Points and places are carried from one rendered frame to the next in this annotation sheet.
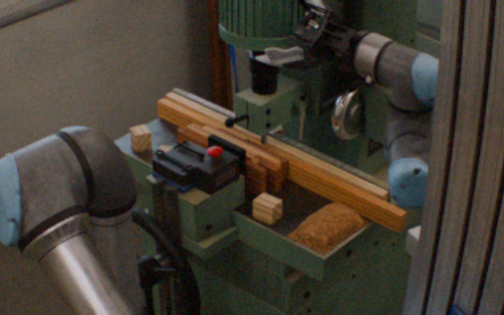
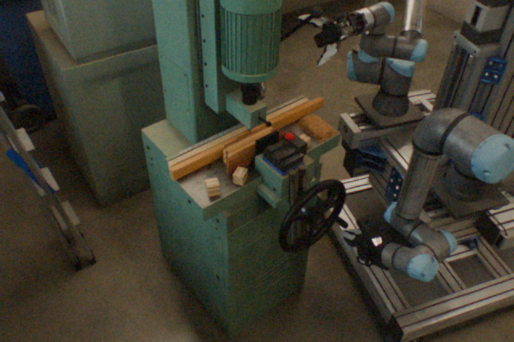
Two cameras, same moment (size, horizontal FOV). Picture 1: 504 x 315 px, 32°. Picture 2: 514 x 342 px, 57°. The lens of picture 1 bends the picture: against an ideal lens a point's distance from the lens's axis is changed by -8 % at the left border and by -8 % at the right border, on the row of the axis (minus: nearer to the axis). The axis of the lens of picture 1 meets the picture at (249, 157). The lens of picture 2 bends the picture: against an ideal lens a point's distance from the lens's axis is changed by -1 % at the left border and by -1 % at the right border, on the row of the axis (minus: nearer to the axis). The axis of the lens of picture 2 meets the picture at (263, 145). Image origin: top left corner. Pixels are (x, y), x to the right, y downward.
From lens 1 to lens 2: 1.90 m
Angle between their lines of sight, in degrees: 65
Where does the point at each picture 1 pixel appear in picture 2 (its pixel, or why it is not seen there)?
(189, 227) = (309, 177)
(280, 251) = (319, 152)
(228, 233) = not seen: hidden behind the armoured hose
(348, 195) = (299, 113)
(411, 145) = (408, 38)
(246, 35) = (273, 68)
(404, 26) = not seen: hidden behind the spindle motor
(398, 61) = (381, 12)
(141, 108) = not seen: outside the picture
